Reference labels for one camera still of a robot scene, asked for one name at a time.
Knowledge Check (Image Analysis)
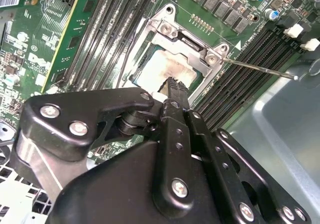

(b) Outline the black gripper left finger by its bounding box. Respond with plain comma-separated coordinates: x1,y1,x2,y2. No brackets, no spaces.
9,77,197,217

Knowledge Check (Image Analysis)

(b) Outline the thin wire locking lever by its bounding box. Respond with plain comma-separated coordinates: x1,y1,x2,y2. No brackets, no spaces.
219,58,299,81

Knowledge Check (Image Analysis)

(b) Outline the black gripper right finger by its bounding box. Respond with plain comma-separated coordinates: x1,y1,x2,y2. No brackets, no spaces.
174,80,313,224

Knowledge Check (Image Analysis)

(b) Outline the metal socket cover frame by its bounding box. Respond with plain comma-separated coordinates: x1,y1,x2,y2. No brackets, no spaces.
132,35,211,102

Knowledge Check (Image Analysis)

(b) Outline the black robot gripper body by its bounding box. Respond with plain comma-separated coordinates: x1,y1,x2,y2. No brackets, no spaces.
46,141,237,224

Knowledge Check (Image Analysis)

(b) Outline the silver topped CPU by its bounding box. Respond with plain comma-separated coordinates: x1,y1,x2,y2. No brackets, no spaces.
129,47,201,92

